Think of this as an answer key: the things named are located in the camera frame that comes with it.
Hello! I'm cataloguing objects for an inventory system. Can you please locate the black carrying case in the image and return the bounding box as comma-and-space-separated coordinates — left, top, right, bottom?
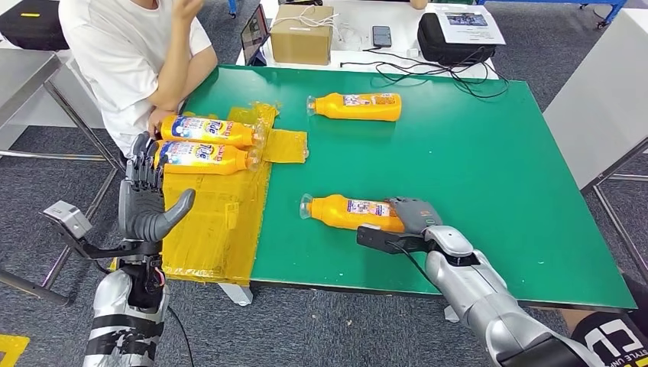
416, 12, 497, 67
0, 0, 70, 52

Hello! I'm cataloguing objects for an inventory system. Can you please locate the black tablet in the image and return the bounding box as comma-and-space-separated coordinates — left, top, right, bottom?
239, 4, 271, 67

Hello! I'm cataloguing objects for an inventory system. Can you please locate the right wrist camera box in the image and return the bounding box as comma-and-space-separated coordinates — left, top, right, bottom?
355, 224, 436, 255

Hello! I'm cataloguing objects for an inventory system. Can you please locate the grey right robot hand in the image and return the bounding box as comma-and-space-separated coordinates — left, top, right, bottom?
387, 196, 444, 235

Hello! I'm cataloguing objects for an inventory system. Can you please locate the yellow taped mat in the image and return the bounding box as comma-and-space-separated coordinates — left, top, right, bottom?
109, 102, 309, 286

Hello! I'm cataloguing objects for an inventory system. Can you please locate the orange detergent bottle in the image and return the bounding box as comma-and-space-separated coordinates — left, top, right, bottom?
306, 93, 403, 122
158, 114, 267, 149
153, 139, 261, 177
298, 193, 406, 234

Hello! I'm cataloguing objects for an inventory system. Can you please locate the white cable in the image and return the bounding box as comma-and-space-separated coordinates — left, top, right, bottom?
273, 5, 367, 52

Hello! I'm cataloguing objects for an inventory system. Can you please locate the white side table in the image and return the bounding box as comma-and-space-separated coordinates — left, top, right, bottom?
543, 7, 648, 284

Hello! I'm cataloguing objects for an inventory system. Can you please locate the blue metal rack frame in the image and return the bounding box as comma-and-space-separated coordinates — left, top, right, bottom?
475, 0, 629, 29

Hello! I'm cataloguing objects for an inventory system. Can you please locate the printed paper sheet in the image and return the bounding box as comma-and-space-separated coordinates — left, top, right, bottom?
434, 2, 506, 46

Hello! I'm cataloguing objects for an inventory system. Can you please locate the yellow floor marker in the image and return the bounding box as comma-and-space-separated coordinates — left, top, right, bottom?
0, 334, 31, 367

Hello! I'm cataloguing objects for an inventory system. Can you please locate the black smartphone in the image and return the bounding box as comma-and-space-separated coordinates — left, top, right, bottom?
371, 25, 393, 49

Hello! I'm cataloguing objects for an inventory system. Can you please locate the grey metal bench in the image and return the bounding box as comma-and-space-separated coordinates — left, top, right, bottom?
0, 50, 128, 307

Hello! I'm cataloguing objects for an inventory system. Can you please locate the black cable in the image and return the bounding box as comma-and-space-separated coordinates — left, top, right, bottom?
339, 47, 510, 99

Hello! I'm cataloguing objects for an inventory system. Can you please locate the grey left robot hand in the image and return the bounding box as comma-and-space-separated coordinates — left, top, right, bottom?
118, 132, 197, 243

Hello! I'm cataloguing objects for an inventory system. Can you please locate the brown cardboard box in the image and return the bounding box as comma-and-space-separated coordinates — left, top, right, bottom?
269, 4, 335, 66

